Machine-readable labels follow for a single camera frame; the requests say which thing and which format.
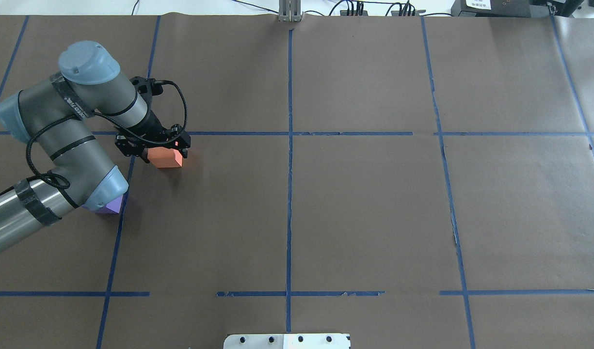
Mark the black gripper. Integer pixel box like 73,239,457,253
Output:
114,111,191,161

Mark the orange foam cube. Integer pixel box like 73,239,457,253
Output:
146,147,183,169

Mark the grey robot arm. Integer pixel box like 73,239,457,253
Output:
0,41,191,253

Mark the dark purple foam cube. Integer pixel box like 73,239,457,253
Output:
81,192,126,214

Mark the black control box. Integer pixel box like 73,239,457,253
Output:
450,0,583,18

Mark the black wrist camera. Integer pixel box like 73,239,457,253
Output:
129,77,164,98

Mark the aluminium frame post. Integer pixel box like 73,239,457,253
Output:
278,0,303,23

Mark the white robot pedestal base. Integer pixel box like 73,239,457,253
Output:
223,333,352,349

